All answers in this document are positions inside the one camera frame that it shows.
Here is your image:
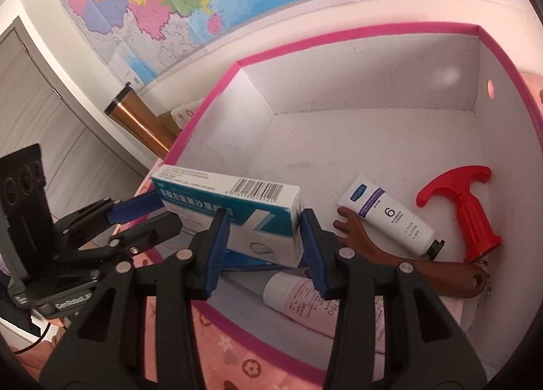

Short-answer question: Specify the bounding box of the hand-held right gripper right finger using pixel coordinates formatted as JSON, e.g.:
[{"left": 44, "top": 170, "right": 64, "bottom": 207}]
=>
[{"left": 299, "top": 209, "right": 488, "bottom": 390}]

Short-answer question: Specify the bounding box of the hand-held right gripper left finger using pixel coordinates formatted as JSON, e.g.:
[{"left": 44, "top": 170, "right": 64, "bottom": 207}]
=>
[{"left": 40, "top": 209, "right": 232, "bottom": 390}]

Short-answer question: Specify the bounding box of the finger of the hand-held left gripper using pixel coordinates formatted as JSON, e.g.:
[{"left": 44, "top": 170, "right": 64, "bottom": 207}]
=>
[
  {"left": 53, "top": 191, "right": 164, "bottom": 247},
  {"left": 56, "top": 212, "right": 183, "bottom": 273}
]

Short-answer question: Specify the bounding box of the pale pink tube white cap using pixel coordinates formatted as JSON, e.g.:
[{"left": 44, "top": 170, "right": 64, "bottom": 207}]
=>
[{"left": 263, "top": 271, "right": 340, "bottom": 337}]

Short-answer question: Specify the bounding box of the blue white medicine box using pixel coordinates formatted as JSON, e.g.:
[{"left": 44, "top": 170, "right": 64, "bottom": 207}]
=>
[{"left": 150, "top": 164, "right": 303, "bottom": 269}]

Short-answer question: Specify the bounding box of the white tube purple label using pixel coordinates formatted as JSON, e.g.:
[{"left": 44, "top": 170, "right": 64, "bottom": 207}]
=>
[{"left": 337, "top": 175, "right": 445, "bottom": 261}]

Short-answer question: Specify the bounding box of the brown wooden back scratcher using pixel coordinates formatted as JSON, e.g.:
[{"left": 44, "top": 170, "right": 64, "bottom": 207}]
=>
[{"left": 333, "top": 207, "right": 492, "bottom": 299}]

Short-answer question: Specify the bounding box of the pink cardboard box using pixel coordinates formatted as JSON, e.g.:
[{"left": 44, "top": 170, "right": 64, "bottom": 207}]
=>
[{"left": 131, "top": 22, "right": 543, "bottom": 386}]

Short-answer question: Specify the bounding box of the copper thermos bottle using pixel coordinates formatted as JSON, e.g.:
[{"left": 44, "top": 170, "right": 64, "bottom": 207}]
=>
[{"left": 105, "top": 82, "right": 172, "bottom": 159}]

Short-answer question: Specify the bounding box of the small cardboard box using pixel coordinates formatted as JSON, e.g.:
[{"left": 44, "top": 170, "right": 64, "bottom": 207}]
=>
[{"left": 158, "top": 104, "right": 202, "bottom": 140}]

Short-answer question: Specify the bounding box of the grey cabinet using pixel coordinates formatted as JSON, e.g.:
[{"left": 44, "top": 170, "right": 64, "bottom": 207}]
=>
[{"left": 0, "top": 17, "right": 149, "bottom": 213}]

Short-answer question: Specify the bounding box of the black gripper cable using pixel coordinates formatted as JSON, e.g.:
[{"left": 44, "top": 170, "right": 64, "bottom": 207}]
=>
[{"left": 0, "top": 314, "right": 60, "bottom": 352}]

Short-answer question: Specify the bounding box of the red plastic handle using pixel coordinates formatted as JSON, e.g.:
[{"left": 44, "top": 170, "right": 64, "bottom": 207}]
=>
[{"left": 416, "top": 165, "right": 503, "bottom": 264}]

